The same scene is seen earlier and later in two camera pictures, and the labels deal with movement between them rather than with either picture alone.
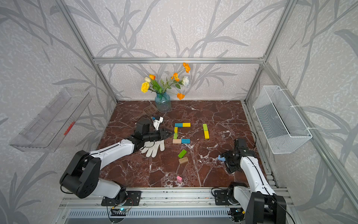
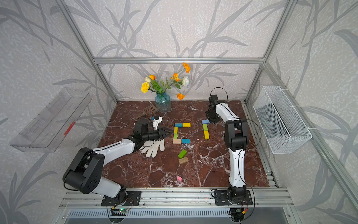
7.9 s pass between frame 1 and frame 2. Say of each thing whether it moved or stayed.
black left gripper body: stayed
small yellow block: stayed
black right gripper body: moved
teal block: stayed
